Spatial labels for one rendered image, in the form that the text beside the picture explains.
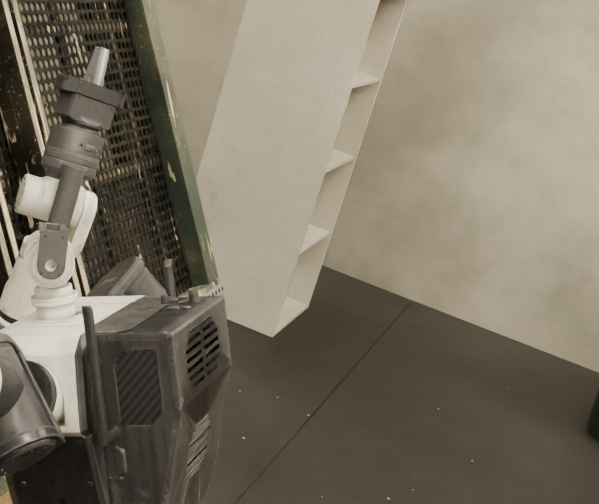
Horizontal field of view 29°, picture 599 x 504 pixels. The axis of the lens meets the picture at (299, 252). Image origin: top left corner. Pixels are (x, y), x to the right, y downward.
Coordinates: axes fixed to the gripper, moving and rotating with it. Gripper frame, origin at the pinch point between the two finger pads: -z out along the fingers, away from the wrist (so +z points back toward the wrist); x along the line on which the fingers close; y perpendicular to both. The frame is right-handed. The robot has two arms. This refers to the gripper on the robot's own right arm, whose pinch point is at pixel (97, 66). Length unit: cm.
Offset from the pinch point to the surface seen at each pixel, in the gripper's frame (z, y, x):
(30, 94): 4, 55, -22
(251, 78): -49, 246, -244
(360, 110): -55, 242, -315
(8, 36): -6, 57, -15
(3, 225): 31, 38, -15
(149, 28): -26, 99, -78
